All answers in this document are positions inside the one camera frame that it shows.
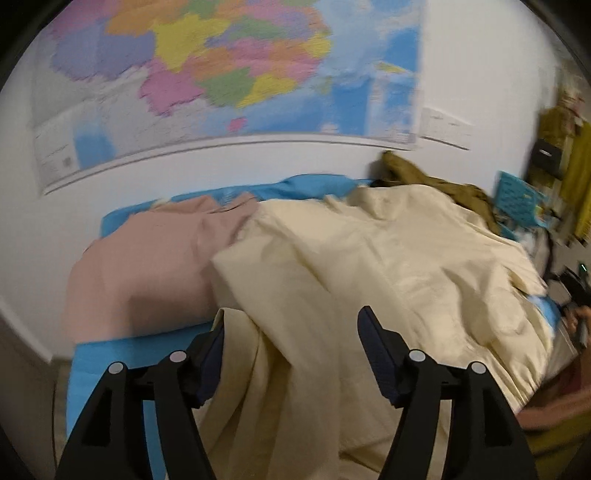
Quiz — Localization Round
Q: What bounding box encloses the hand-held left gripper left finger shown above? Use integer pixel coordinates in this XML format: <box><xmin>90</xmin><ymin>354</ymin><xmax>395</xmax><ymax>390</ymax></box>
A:
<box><xmin>55</xmin><ymin>318</ymin><xmax>227</xmax><ymax>480</ymax></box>

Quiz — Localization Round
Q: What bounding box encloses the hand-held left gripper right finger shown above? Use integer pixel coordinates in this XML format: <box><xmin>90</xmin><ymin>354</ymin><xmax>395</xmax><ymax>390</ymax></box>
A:
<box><xmin>358</xmin><ymin>305</ymin><xmax>539</xmax><ymax>480</ymax></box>

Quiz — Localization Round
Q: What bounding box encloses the cream large garment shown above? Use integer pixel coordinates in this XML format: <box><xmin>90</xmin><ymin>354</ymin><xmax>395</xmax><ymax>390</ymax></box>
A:
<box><xmin>194</xmin><ymin>185</ymin><xmax>555</xmax><ymax>480</ymax></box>

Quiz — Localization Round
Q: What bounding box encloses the person's right forearm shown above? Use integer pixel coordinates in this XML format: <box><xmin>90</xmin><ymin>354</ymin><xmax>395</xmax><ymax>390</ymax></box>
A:
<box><xmin>516</xmin><ymin>364</ymin><xmax>591</xmax><ymax>432</ymax></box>

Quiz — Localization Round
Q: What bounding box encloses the person's right hand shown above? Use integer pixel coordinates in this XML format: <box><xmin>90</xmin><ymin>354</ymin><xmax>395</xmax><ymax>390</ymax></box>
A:
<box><xmin>564</xmin><ymin>307</ymin><xmax>591</xmax><ymax>348</ymax></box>

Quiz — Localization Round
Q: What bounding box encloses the teal perforated plastic basket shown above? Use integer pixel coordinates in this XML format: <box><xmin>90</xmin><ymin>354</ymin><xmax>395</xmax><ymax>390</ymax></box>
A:
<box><xmin>494</xmin><ymin>171</ymin><xmax>550</xmax><ymax>241</ymax></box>

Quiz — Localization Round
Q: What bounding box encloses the mustard yellow hanging garment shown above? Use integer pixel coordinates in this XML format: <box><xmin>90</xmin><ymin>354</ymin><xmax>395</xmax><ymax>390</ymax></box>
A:
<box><xmin>538</xmin><ymin>92</ymin><xmax>591</xmax><ymax>222</ymax></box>

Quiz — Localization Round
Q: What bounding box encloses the blue bed sheet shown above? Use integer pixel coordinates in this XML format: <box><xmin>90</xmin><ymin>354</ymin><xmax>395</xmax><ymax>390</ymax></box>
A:
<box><xmin>67</xmin><ymin>174</ymin><xmax>561</xmax><ymax>480</ymax></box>

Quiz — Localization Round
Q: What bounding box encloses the pink garment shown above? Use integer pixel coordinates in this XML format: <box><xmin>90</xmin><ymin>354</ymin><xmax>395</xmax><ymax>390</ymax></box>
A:
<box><xmin>62</xmin><ymin>193</ymin><xmax>259</xmax><ymax>344</ymax></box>

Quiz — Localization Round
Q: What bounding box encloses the black bag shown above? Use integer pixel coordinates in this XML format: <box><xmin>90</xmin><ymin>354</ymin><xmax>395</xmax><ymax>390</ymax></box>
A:
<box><xmin>531</xmin><ymin>141</ymin><xmax>564</xmax><ymax>181</ymax></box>

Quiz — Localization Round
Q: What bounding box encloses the olive green garment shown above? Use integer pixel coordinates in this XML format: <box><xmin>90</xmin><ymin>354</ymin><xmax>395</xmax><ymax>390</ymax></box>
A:
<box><xmin>381</xmin><ymin>151</ymin><xmax>504</xmax><ymax>236</ymax></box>

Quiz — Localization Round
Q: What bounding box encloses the yellow-green cloth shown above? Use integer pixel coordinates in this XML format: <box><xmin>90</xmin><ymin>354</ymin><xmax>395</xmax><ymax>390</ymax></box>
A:
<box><xmin>526</xmin><ymin>427</ymin><xmax>591</xmax><ymax>480</ymax></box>

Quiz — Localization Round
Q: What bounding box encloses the light floral cloth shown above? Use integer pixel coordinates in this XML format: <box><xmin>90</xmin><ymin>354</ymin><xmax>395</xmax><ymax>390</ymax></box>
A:
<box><xmin>561</xmin><ymin>90</ymin><xmax>585</xmax><ymax>123</ymax></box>

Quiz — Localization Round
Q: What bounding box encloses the white wall socket panel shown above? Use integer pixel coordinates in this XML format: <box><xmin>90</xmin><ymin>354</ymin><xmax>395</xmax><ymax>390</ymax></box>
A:
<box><xmin>422</xmin><ymin>107</ymin><xmax>474</xmax><ymax>151</ymax></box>

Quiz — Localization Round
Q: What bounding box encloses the colourful wall map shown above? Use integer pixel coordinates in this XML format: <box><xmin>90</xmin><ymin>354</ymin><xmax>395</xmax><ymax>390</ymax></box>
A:
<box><xmin>28</xmin><ymin>0</ymin><xmax>426</xmax><ymax>197</ymax></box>

